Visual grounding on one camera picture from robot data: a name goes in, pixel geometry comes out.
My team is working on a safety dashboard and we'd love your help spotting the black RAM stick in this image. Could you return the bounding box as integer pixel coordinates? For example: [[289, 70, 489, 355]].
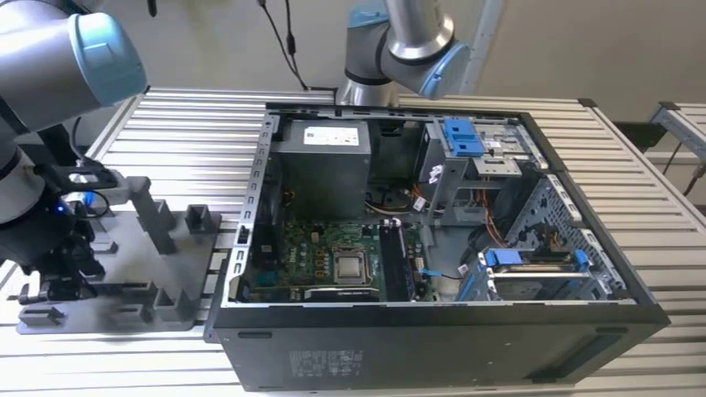
[[398, 219, 418, 302], [82, 281, 155, 292]]

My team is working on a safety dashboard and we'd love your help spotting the black RAM slot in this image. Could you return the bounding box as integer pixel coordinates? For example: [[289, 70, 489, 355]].
[[380, 221, 397, 302], [385, 221, 404, 302], [392, 221, 410, 302]]

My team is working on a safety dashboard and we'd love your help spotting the grey plastic parts rack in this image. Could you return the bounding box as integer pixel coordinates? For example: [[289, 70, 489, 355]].
[[17, 175, 226, 335]]

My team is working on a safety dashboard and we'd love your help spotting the green motherboard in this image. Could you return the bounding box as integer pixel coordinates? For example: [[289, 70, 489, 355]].
[[242, 181, 442, 304]]

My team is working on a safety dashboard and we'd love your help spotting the grey power supply unit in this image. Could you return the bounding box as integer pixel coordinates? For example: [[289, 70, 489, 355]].
[[273, 119, 373, 221]]

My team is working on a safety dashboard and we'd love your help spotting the black graphics card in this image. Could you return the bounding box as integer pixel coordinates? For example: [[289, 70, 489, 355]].
[[302, 285, 384, 304]]

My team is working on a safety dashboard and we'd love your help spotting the CPU socket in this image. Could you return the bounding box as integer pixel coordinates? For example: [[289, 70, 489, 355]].
[[329, 245, 373, 286]]

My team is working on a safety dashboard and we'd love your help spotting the silver CPU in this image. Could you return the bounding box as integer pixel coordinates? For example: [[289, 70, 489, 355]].
[[337, 256, 366, 279]]

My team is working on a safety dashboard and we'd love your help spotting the grey metal drive cage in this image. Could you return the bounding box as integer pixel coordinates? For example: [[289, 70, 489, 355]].
[[417, 117, 525, 227]]

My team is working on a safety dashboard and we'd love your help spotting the black PC case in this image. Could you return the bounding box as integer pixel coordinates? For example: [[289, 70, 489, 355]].
[[203, 101, 672, 394]]

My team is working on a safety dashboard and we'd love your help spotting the blue disk carrier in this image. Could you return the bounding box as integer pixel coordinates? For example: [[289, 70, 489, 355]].
[[461, 247, 604, 302]]

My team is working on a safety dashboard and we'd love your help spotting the aluminium side table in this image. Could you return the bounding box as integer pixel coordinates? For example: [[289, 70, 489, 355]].
[[645, 101, 706, 166]]

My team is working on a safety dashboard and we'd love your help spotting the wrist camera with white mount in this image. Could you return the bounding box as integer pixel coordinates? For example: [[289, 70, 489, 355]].
[[54, 164, 122, 198]]

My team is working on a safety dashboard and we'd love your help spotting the black cable with plug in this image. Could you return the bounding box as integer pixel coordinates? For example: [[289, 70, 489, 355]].
[[283, 0, 338, 93]]

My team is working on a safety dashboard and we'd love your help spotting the black wire with blue plug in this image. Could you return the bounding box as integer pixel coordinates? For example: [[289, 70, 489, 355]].
[[417, 266, 482, 283]]

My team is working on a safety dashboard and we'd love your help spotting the blue plastic drive bracket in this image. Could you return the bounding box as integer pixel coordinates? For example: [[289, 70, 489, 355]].
[[442, 117, 484, 159]]

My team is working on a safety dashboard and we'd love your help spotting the orange wire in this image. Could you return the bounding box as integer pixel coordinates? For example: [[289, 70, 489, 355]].
[[473, 186, 506, 251]]

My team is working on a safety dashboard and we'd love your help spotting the grey wall conduit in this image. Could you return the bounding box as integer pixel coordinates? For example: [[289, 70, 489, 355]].
[[461, 0, 508, 96]]

